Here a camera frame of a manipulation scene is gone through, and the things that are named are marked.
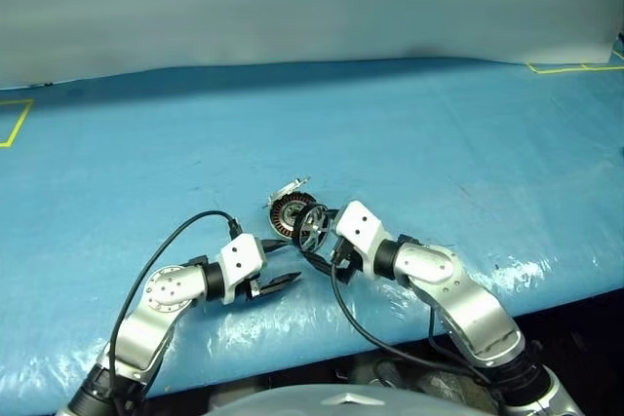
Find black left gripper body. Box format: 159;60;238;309
237;278;260;304

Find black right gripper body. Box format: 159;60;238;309
330;238;366;286

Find black spoked rotor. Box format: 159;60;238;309
292;202;333;249

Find silver motor housing lid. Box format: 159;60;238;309
265;175;313;208

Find motor housing with copper windings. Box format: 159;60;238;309
266;194;316;238

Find grey robot torso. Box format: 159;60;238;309
214;384;440;416

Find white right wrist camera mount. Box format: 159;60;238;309
333;200;386;281

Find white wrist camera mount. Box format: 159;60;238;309
217;234;268;304
333;200;386;281

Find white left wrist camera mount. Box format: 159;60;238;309
217;234;268;304

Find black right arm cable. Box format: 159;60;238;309
330;240;508;416

